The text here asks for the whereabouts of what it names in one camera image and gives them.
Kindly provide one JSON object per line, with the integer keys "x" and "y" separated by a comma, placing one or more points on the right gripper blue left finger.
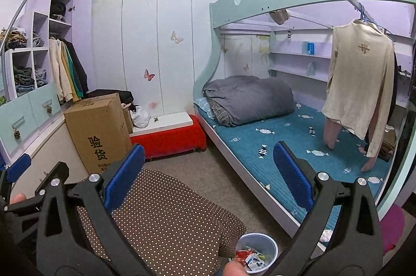
{"x": 120, "y": 176}

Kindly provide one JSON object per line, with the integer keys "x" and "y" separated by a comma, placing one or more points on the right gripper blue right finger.
{"x": 297, "y": 174}

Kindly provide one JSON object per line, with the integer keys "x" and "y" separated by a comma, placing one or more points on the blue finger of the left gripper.
{"x": 14, "y": 172}

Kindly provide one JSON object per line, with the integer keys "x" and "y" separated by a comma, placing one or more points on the translucent trash bin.
{"x": 256, "y": 252}

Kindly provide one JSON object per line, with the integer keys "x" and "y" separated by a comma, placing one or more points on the person's left hand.
{"x": 18, "y": 198}

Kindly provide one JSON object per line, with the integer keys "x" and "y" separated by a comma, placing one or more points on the person's right hand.
{"x": 234, "y": 269}

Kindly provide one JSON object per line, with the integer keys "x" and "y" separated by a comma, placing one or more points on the teal candy print mattress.
{"x": 249, "y": 150}

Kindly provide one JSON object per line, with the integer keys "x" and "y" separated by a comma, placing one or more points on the teal drawer cabinet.
{"x": 25, "y": 117}

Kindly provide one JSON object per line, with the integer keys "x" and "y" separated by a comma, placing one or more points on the brown cardboard box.
{"x": 99, "y": 131}

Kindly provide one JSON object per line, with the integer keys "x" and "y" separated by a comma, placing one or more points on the pink hanging garment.
{"x": 344, "y": 147}

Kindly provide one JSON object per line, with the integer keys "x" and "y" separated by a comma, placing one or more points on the white bag on bench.
{"x": 140, "y": 117}

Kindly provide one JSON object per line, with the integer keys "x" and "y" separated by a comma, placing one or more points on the red storage bench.
{"x": 173, "y": 142}

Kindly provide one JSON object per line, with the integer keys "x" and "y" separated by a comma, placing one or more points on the magenta stool cushion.
{"x": 392, "y": 226}

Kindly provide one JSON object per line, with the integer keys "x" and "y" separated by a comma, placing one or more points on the grey folded duvet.
{"x": 238, "y": 100}

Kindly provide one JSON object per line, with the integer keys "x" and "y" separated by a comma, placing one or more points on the beige hanging sweater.
{"x": 360, "y": 83}

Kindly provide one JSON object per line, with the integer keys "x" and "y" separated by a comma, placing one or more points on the hanging clothes on rack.
{"x": 69, "y": 76}

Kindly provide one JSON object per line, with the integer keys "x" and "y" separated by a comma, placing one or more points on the white wardrobe doors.
{"x": 156, "y": 49}

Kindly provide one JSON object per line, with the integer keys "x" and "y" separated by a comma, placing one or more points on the purple cube shelf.
{"x": 68, "y": 19}

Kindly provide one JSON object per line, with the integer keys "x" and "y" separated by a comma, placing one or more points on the teal bunk bed frame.
{"x": 292, "y": 2}

